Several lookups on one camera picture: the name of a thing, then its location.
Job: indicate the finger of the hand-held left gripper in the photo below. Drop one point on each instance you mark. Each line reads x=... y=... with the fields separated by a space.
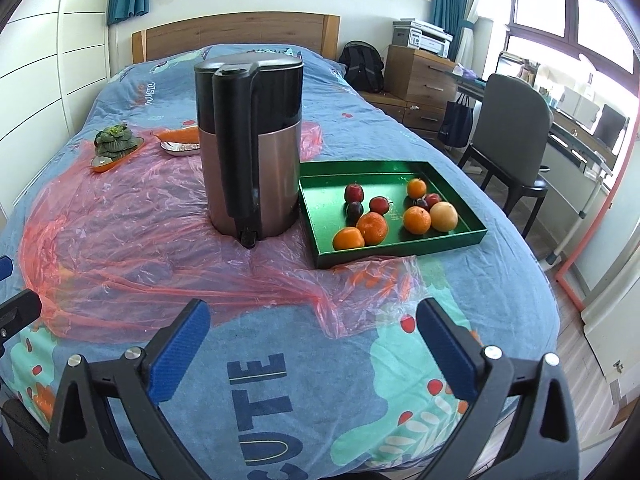
x=20 y=310
x=4 y=267

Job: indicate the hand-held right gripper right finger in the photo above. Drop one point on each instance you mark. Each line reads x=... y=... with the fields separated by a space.
x=447 y=355

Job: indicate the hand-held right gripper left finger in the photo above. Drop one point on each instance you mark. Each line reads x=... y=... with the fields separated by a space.
x=180 y=355

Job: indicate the smooth orange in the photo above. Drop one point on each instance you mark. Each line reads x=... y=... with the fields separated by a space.
x=417 y=220
x=348 y=239
x=416 y=188

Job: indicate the yellow apple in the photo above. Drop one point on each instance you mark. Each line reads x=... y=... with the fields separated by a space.
x=443 y=216

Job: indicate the large bumpy orange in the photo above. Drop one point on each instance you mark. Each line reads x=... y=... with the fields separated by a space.
x=372 y=227

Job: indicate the dark purple plum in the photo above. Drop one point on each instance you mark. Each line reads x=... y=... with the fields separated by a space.
x=355 y=211
x=421 y=204

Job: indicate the red plum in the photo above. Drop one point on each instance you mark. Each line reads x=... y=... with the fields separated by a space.
x=354 y=192
x=433 y=199
x=379 y=205

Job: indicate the green tray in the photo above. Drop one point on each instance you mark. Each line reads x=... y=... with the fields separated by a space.
x=325 y=210

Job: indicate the pink plastic sheet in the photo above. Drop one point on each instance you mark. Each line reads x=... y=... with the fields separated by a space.
x=150 y=220

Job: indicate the orange plate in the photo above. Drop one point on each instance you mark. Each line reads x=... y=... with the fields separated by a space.
x=107 y=165

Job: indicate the green bok choy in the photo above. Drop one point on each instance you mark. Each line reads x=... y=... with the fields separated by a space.
x=115 y=142

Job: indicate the copper and black electric kettle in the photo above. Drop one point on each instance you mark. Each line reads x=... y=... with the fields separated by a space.
x=270 y=175

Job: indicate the white plate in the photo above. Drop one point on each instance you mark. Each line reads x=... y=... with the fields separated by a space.
x=177 y=148

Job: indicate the white wardrobe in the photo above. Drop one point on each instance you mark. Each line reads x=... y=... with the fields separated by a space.
x=50 y=60

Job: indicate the carrot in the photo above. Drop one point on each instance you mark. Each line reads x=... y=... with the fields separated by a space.
x=182 y=135

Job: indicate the black tote bag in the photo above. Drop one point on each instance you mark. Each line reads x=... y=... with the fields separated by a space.
x=456 y=122

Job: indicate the grey chair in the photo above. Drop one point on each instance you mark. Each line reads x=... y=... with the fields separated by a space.
x=510 y=115

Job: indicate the glass desk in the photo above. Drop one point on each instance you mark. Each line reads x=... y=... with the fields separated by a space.
x=575 y=141

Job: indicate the black monitor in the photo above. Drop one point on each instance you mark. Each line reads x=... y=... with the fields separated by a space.
x=610 y=125

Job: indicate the wooden drawer cabinet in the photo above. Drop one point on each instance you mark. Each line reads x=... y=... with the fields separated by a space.
x=415 y=75

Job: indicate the white box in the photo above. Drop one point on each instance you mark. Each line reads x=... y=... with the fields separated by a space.
x=582 y=105

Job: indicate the black backpack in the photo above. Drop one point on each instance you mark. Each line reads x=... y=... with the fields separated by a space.
x=362 y=67

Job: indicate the white printer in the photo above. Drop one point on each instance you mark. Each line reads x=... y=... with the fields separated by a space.
x=420 y=37

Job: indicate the wooden headboard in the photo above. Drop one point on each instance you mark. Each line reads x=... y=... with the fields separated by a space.
x=240 y=30

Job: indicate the window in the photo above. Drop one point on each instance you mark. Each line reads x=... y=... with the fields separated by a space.
x=550 y=0

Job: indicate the pink frame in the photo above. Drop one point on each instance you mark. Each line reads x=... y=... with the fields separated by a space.
x=600 y=200

